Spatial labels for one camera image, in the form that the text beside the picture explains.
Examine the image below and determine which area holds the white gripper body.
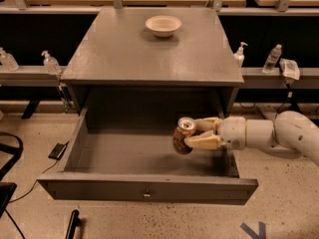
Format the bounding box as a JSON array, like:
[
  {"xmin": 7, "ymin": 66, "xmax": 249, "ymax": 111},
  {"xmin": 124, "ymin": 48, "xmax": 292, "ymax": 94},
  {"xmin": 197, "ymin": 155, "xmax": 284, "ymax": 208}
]
[{"xmin": 217, "ymin": 117, "xmax": 246, "ymax": 150}]

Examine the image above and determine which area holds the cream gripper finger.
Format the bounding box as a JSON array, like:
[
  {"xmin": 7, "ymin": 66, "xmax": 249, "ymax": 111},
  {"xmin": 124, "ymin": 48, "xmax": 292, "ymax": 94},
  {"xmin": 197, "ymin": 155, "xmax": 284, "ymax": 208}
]
[
  {"xmin": 195, "ymin": 117, "xmax": 222, "ymax": 133},
  {"xmin": 184, "ymin": 130, "xmax": 222, "ymax": 149}
]

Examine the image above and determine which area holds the orange soda can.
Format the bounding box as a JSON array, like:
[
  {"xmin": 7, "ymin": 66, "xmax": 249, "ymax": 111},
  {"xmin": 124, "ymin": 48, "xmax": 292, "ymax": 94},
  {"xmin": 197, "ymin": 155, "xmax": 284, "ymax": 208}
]
[{"xmin": 172, "ymin": 117, "xmax": 196, "ymax": 154}]

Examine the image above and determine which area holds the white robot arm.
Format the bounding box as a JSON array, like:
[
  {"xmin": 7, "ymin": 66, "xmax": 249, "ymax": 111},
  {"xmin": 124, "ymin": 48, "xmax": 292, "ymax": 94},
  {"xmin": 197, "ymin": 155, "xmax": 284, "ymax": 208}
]
[{"xmin": 177, "ymin": 111, "xmax": 319, "ymax": 166}]

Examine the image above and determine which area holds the grey open top drawer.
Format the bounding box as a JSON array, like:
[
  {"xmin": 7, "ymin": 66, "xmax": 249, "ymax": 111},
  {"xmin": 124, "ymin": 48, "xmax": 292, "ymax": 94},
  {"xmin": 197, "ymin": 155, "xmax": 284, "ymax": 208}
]
[{"xmin": 37, "ymin": 88, "xmax": 259, "ymax": 206}]

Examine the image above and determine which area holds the clear pump sanitizer bottle right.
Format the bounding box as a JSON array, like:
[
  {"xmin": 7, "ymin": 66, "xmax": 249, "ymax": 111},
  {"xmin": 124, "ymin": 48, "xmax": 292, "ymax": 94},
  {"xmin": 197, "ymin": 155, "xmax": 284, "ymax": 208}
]
[{"xmin": 233, "ymin": 42, "xmax": 248, "ymax": 68}]

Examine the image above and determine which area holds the clear pump sanitizer bottle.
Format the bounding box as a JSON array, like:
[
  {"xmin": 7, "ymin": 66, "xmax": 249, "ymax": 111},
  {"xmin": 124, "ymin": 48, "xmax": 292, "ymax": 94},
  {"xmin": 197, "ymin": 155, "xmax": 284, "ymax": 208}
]
[
  {"xmin": 42, "ymin": 51, "xmax": 62, "ymax": 75},
  {"xmin": 233, "ymin": 42, "xmax": 248, "ymax": 68}
]

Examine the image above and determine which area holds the crumpled white packet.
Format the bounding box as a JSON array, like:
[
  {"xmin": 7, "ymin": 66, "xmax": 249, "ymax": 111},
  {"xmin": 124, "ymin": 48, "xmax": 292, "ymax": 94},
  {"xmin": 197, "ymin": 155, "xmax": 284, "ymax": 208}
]
[{"xmin": 279, "ymin": 59, "xmax": 300, "ymax": 80}]

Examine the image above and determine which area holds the grey cabinet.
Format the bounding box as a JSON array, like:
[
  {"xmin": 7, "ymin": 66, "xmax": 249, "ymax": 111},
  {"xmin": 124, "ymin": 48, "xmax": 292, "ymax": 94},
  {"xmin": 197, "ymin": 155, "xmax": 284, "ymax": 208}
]
[{"xmin": 62, "ymin": 8, "xmax": 243, "ymax": 124}]

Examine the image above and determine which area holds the white ceramic bowl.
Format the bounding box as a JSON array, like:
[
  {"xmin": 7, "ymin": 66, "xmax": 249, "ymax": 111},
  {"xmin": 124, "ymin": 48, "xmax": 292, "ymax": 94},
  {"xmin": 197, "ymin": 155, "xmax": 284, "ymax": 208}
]
[{"xmin": 146, "ymin": 15, "xmax": 181, "ymax": 38}]

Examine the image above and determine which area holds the black power adapter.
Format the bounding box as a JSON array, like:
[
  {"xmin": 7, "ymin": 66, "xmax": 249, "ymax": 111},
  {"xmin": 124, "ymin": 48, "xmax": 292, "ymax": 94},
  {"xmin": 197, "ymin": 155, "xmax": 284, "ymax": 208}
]
[{"xmin": 48, "ymin": 143, "xmax": 67, "ymax": 160}]

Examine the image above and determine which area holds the clear pump sanitizer bottle left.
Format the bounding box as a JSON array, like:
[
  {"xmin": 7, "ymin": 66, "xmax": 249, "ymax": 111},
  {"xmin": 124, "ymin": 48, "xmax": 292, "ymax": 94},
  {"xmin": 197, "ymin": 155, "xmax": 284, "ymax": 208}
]
[{"xmin": 42, "ymin": 51, "xmax": 62, "ymax": 75}]

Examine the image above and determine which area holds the black chair left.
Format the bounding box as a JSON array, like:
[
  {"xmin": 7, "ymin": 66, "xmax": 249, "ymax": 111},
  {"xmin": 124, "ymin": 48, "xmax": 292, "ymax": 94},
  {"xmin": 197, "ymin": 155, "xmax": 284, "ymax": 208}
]
[{"xmin": 0, "ymin": 132, "xmax": 24, "ymax": 217}]

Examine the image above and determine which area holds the clear sanitizer bottle far left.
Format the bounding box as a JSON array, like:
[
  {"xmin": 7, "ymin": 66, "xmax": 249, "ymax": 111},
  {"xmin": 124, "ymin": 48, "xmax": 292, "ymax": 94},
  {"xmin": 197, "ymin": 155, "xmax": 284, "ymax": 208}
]
[{"xmin": 0, "ymin": 48, "xmax": 19, "ymax": 71}]

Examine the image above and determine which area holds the grey shelf rail right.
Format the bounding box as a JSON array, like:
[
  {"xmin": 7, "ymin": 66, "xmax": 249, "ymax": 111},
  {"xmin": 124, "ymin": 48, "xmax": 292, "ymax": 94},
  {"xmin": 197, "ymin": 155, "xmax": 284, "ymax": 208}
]
[{"xmin": 241, "ymin": 68, "xmax": 319, "ymax": 90}]

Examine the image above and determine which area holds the grey shelf rail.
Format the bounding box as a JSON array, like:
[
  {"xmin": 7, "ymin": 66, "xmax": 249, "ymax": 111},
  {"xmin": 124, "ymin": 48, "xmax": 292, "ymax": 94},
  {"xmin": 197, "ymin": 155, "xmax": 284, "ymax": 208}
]
[
  {"xmin": 241, "ymin": 68, "xmax": 319, "ymax": 90},
  {"xmin": 0, "ymin": 66, "xmax": 59, "ymax": 87}
]

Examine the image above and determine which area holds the black handle bottom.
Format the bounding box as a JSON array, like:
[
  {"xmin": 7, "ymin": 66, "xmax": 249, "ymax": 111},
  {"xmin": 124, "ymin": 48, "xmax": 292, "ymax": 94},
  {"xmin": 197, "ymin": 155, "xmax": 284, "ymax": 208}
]
[{"xmin": 65, "ymin": 209, "xmax": 80, "ymax": 239}]

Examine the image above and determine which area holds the grey shelf rail left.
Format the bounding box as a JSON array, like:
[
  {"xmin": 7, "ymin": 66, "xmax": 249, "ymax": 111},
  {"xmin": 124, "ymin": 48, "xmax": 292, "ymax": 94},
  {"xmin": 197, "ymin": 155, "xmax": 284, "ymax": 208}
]
[{"xmin": 0, "ymin": 66, "xmax": 59, "ymax": 87}]

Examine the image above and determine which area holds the black floor cable left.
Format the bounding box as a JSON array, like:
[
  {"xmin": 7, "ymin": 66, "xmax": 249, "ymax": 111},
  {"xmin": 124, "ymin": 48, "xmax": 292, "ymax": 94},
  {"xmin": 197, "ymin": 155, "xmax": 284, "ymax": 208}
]
[{"xmin": 4, "ymin": 159, "xmax": 60, "ymax": 239}]

